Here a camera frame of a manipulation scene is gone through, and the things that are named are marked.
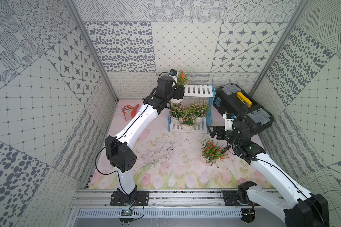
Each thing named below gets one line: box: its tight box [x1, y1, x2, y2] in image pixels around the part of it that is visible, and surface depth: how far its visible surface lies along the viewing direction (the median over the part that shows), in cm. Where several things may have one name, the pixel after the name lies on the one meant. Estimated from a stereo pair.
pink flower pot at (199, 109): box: [190, 100, 210, 124], surface depth 95 cm
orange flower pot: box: [172, 69, 189, 100], surface depth 73 cm
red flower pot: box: [198, 135, 230, 169], surface depth 79 cm
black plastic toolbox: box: [213, 83, 275, 137], surface depth 95 cm
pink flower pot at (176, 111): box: [168, 102, 185, 125], surface depth 95 cm
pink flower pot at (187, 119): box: [179, 108, 199, 132], surface depth 92 cm
